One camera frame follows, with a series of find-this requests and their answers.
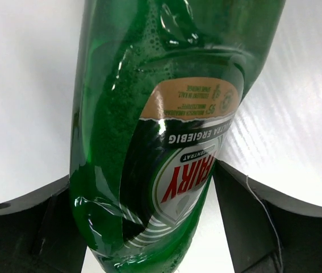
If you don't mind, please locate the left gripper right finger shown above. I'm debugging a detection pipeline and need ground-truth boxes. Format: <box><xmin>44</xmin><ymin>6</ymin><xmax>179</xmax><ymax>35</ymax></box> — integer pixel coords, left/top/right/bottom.
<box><xmin>213</xmin><ymin>162</ymin><xmax>322</xmax><ymax>272</ymax></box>

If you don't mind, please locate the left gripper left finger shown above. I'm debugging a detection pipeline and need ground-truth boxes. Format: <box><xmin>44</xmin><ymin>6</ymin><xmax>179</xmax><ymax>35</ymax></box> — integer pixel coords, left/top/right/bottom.
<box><xmin>0</xmin><ymin>176</ymin><xmax>86</xmax><ymax>273</ymax></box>

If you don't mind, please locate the green Fairy dish soap bottle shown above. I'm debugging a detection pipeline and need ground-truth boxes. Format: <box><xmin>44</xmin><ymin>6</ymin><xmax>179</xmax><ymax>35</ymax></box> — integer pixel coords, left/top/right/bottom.
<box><xmin>69</xmin><ymin>1</ymin><xmax>285</xmax><ymax>272</ymax></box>

